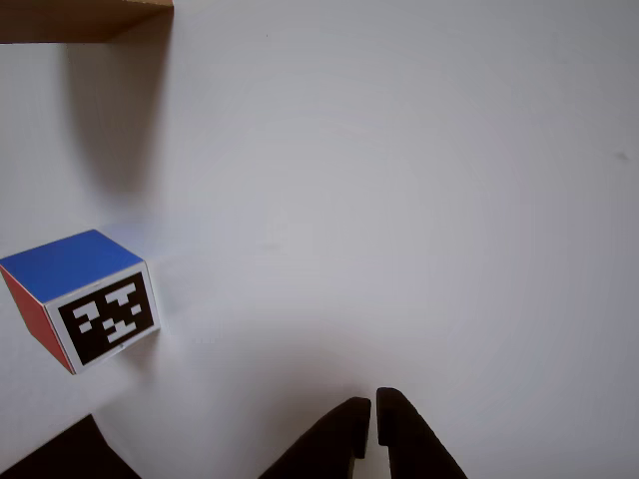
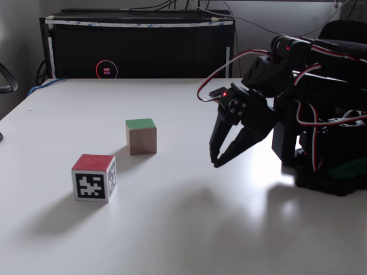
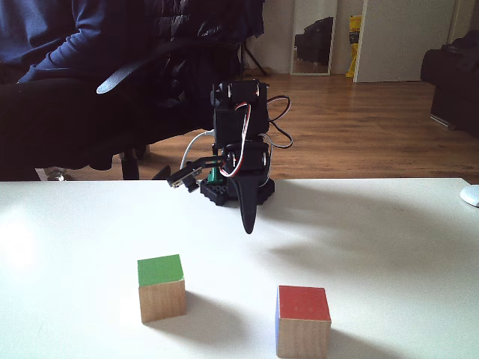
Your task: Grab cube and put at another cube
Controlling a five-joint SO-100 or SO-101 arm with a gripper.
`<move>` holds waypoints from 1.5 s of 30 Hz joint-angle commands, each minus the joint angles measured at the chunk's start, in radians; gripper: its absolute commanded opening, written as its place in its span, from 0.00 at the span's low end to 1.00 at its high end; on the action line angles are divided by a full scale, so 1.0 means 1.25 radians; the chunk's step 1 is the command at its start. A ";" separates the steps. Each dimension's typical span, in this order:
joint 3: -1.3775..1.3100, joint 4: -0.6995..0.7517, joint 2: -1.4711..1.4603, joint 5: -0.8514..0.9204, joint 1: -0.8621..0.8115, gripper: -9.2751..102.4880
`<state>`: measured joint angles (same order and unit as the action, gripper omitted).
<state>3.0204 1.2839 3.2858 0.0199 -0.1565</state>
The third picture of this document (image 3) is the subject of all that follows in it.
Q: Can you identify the wooden cube with green face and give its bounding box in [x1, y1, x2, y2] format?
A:
[136, 254, 187, 325]

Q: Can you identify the wooden cube with red face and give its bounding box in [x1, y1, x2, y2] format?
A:
[275, 284, 333, 359]

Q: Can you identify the green circuit board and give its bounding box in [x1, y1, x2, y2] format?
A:
[207, 166, 228, 186]

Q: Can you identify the white framed mirror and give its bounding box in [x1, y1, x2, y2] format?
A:
[290, 0, 338, 77]

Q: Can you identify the dark jacket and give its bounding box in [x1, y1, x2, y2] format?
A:
[149, 0, 265, 109]

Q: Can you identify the yellow bag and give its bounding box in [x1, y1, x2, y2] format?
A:
[345, 13, 364, 79]

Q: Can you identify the black office chair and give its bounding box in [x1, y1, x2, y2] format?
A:
[96, 38, 242, 182]

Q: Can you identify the white door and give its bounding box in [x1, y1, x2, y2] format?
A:
[353, 0, 456, 84]

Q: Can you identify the person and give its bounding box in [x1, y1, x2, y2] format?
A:
[0, 0, 213, 181]

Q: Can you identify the black sofa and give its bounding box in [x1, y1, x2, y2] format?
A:
[420, 31, 479, 135]

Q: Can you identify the white round object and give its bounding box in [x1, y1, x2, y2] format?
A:
[459, 183, 479, 208]

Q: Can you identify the red white servo cable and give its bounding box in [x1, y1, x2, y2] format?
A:
[219, 103, 252, 178]

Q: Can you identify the looped servo cable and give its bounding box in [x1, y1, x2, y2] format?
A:
[266, 96, 294, 150]

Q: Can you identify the white usb cable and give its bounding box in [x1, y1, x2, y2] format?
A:
[180, 129, 216, 174]

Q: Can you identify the small black gripper camera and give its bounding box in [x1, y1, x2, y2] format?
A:
[167, 156, 206, 194]

